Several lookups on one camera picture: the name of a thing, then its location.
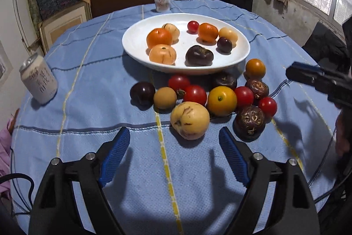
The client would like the dark cloth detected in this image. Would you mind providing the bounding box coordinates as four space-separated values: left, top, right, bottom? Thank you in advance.
301 20 352 73

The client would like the carved brown fruit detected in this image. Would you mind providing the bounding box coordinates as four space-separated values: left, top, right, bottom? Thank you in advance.
234 105 266 141
245 79 270 99

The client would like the peach-coloured round fruit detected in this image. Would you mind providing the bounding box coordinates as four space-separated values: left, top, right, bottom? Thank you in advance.
149 44 177 65

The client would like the white oval plate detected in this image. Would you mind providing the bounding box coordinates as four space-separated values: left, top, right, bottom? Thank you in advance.
122 13 251 76

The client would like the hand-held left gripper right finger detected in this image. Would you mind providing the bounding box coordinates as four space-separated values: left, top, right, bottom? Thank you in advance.
218 126 321 235

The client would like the pale yellow round fruit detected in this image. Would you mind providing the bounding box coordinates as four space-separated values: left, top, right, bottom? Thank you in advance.
161 23 180 41
170 101 211 140
218 27 238 44

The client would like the dark purple plum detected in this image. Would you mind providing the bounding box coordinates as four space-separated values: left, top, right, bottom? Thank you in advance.
130 81 156 107
217 37 233 54

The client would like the red cherry tomato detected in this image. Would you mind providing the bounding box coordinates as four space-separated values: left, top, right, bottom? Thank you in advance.
234 86 255 108
187 20 200 33
183 85 207 106
258 97 278 117
168 74 191 94

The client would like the large dark brown fruit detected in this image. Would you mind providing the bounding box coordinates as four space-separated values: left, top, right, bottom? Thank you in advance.
185 45 214 67

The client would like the white beverage can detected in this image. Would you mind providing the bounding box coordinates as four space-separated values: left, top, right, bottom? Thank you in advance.
19 54 59 105

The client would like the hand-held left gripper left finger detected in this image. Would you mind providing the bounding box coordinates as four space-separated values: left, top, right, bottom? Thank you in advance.
29 126 131 235

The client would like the beige framed picture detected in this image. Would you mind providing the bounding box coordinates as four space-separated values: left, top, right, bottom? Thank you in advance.
38 0 92 54

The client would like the white leaning board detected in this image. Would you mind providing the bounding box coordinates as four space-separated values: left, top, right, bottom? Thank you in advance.
12 0 36 48

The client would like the yellow tomato with green stem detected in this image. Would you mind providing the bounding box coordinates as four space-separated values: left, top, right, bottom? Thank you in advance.
207 86 237 117

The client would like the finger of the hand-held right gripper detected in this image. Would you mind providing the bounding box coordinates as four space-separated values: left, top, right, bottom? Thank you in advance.
285 61 352 109

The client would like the person's right hand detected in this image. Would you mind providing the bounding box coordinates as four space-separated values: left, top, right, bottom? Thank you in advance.
335 108 352 158

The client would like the blue checked tablecloth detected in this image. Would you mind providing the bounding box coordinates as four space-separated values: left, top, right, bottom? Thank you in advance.
9 0 341 235

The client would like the orange-yellow tomato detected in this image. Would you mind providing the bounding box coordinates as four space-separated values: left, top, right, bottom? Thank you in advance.
245 58 266 80

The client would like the pink cloth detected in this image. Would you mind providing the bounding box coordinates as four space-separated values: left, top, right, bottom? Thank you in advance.
0 117 17 197

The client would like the small tan round fruit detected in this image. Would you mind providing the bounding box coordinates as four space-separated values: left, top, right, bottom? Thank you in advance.
153 87 177 110

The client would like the small dark brown fruit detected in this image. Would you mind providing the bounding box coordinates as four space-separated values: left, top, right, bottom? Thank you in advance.
211 72 237 91

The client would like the green patterned panel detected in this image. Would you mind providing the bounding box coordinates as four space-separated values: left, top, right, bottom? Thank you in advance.
25 0 42 32

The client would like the orange tangerine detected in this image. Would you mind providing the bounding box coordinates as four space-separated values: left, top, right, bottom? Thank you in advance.
146 28 173 50
197 23 219 43

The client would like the white paper cup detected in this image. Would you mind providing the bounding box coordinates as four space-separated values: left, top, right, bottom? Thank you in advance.
152 0 171 13

